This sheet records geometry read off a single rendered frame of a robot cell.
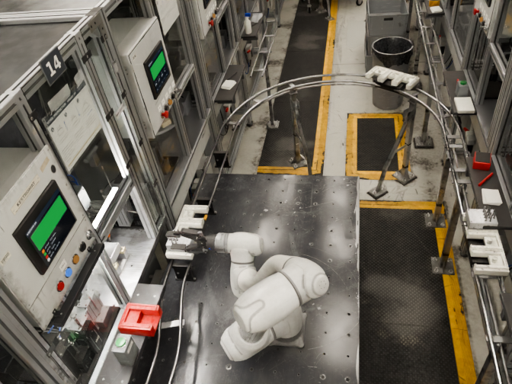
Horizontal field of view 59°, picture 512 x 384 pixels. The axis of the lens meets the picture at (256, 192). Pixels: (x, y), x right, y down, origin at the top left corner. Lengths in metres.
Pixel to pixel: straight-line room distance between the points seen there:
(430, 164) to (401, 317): 1.58
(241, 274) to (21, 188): 0.94
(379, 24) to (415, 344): 3.35
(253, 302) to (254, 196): 1.52
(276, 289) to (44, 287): 0.77
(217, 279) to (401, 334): 1.23
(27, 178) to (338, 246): 1.64
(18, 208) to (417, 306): 2.45
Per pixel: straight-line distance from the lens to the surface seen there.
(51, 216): 1.65
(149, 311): 2.16
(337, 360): 2.22
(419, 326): 3.13
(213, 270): 2.56
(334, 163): 4.16
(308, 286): 1.47
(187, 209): 2.63
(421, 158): 4.27
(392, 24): 5.25
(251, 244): 1.99
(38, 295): 1.69
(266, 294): 1.46
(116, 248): 2.36
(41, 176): 1.65
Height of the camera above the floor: 2.66
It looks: 42 degrees down
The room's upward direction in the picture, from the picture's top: 9 degrees counter-clockwise
